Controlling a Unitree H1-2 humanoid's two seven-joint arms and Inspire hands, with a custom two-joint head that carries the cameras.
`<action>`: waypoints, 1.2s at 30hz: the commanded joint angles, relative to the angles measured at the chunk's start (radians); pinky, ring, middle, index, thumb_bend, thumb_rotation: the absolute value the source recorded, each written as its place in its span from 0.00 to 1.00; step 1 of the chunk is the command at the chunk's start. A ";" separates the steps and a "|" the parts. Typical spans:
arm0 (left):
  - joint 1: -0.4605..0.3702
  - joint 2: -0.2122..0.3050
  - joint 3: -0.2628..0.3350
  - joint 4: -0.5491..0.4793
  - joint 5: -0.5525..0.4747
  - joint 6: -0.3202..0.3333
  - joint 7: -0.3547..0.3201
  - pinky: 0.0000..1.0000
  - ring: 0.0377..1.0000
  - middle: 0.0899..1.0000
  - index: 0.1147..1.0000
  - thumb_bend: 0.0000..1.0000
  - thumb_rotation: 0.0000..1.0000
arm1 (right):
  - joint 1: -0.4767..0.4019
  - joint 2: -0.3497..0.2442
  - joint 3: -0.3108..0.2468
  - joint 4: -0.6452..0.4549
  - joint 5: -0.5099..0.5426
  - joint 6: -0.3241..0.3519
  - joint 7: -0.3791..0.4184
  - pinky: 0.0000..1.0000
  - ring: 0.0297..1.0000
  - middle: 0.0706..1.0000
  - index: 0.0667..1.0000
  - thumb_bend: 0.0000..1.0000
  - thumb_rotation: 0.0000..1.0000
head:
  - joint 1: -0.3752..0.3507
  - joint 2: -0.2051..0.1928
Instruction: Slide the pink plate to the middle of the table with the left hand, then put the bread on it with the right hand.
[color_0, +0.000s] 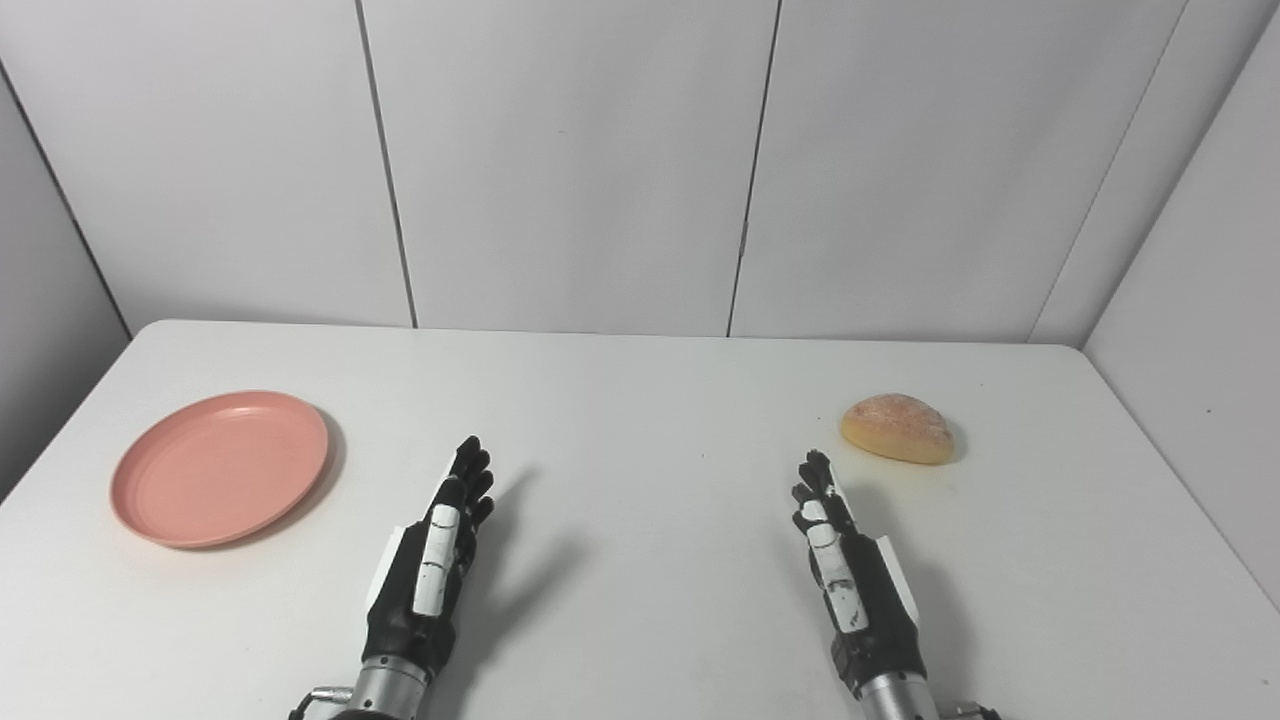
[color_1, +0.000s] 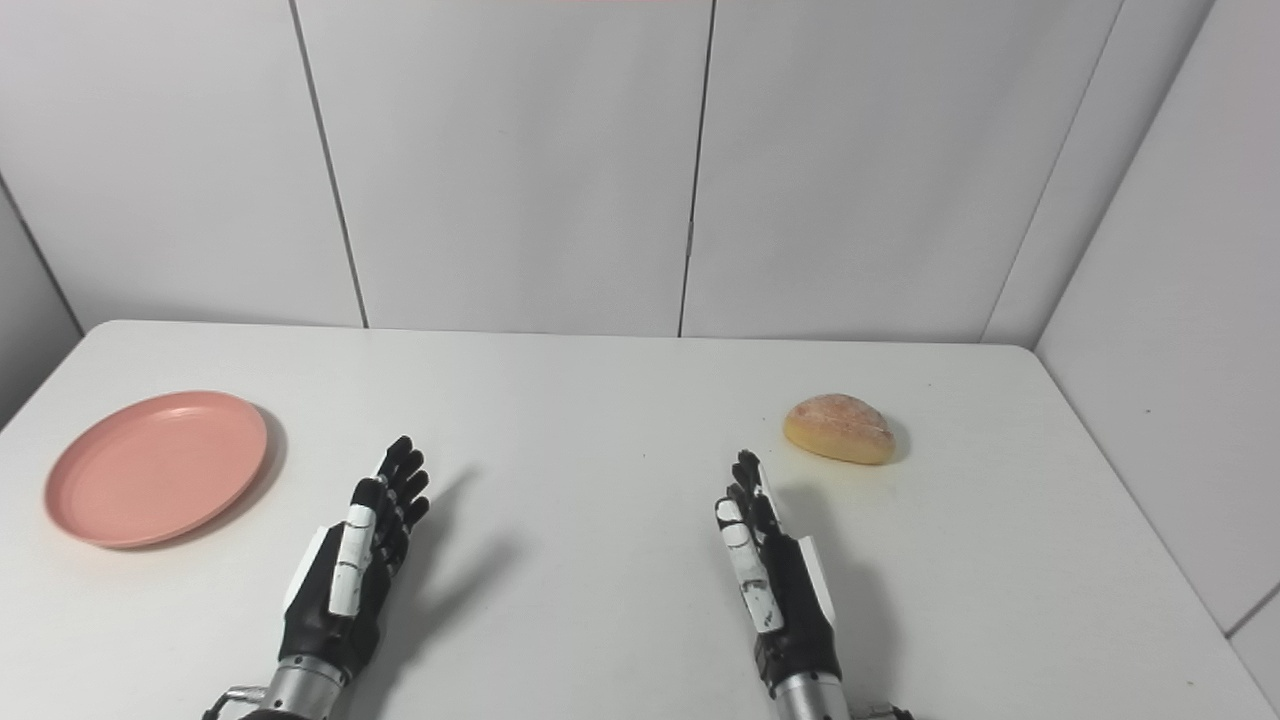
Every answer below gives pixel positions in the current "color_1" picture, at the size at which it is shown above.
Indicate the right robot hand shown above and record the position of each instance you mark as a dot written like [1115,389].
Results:
[785,590]

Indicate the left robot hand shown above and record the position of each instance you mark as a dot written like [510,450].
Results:
[335,590]

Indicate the bread roll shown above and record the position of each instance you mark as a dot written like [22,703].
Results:
[840,428]

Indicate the pink round plate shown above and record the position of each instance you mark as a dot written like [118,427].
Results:
[156,468]

